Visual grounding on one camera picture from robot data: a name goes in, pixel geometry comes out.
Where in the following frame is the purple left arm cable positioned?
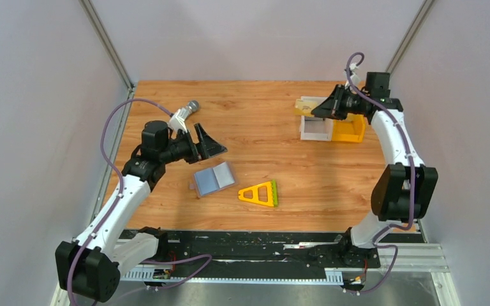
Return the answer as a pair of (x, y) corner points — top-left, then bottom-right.
(66, 98), (213, 306)

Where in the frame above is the aluminium frame post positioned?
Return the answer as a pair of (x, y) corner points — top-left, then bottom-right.
(79, 0), (135, 91)
(385, 0), (436, 73)

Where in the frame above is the yellow plastic bin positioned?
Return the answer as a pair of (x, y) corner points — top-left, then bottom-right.
(328, 98), (366, 143)

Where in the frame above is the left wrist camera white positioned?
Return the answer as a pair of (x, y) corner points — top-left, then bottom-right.
(168, 107), (193, 133)

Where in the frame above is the left aluminium frame post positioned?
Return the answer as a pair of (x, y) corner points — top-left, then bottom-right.
(79, 0), (135, 91)

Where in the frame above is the white slotted cable duct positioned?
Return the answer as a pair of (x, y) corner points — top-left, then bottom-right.
(121, 267), (344, 286)

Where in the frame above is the silver glitter microphone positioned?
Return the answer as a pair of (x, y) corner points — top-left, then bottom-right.
(184, 100), (200, 115)

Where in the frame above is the right aluminium frame post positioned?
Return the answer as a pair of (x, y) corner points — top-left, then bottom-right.
(385, 0), (436, 73)

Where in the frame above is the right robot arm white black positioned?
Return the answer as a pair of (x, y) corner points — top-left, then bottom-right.
(311, 72), (438, 267)

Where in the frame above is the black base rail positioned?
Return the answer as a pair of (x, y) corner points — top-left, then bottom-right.
(120, 229), (425, 280)

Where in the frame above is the pink leather card holder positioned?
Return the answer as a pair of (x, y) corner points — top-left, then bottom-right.
(189, 161), (238, 198)

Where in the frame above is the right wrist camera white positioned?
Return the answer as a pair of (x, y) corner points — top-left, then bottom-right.
(345, 62), (361, 87)

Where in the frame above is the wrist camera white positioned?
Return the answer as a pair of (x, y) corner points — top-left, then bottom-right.
(345, 62), (361, 87)
(168, 107), (193, 133)

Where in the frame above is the green toy brick strip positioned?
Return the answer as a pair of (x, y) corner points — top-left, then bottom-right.
(270, 180), (278, 207)

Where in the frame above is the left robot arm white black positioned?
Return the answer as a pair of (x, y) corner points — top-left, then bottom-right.
(55, 120), (227, 303)

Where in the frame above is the yellow triangular toy block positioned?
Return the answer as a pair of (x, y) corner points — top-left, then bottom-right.
(237, 181), (274, 208)

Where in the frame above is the white plastic bin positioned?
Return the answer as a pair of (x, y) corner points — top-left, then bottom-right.
(300, 115), (334, 142)

